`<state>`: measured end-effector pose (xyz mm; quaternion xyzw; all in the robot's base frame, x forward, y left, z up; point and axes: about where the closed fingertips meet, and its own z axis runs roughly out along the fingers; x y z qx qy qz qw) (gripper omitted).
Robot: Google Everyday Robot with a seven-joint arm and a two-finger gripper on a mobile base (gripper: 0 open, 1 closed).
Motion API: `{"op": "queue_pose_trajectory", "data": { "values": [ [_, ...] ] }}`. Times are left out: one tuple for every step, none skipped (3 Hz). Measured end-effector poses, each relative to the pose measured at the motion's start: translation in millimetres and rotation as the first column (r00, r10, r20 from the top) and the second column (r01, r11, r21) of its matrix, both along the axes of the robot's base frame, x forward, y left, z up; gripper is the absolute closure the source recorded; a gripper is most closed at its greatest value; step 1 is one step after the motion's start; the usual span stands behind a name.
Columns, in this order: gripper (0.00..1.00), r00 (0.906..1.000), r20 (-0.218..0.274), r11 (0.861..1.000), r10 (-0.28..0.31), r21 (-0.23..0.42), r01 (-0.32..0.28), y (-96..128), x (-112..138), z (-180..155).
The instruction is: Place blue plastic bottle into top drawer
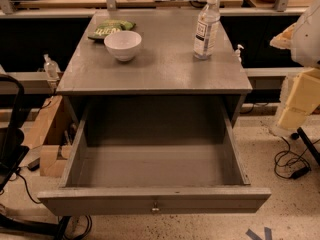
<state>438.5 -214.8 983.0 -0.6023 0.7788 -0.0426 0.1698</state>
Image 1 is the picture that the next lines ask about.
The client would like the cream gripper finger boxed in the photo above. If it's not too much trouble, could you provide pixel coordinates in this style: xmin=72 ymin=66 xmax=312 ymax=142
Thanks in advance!
xmin=277 ymin=68 xmax=320 ymax=130

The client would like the clear plastic water bottle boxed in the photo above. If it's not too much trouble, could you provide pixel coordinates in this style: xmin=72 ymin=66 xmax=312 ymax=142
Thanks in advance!
xmin=193 ymin=0 xmax=220 ymax=60

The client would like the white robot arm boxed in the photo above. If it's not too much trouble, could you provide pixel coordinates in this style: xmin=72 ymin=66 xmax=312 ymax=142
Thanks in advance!
xmin=270 ymin=0 xmax=320 ymax=130

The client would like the white pump dispenser bottle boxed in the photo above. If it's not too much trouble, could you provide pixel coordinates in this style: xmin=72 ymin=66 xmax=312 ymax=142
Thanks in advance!
xmin=234 ymin=44 xmax=244 ymax=63

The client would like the small metal drawer knob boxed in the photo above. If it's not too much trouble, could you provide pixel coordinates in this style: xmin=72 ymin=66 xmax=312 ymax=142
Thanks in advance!
xmin=151 ymin=202 xmax=160 ymax=214

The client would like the open grey top drawer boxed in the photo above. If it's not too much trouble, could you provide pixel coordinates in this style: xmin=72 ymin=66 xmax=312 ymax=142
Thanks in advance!
xmin=39 ymin=96 xmax=271 ymax=216

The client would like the clear sanitizer pump bottle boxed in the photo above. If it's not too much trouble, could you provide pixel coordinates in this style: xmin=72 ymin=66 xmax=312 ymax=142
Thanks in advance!
xmin=44 ymin=54 xmax=60 ymax=80

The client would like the grey wooden cabinet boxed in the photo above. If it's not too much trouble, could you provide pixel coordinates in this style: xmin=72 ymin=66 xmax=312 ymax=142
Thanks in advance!
xmin=57 ymin=9 xmax=252 ymax=122

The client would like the white ceramic bowl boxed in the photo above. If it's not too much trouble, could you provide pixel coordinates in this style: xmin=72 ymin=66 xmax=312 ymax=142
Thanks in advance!
xmin=104 ymin=31 xmax=142 ymax=62

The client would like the green chip bag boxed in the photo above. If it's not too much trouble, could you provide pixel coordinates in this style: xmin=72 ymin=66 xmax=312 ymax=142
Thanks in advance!
xmin=88 ymin=19 xmax=135 ymax=40

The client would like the open cardboard box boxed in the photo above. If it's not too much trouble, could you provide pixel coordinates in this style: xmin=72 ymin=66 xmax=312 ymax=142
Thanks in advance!
xmin=23 ymin=96 xmax=73 ymax=178

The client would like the black office chair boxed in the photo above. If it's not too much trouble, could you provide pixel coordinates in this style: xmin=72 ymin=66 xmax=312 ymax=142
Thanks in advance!
xmin=0 ymin=74 xmax=70 ymax=240

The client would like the black power adapter cable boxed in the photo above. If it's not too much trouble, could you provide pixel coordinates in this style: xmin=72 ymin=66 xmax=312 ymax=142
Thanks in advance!
xmin=273 ymin=136 xmax=313 ymax=181

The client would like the black floor cable left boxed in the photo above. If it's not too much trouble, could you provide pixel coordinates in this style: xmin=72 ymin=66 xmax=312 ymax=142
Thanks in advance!
xmin=14 ymin=172 xmax=93 ymax=240

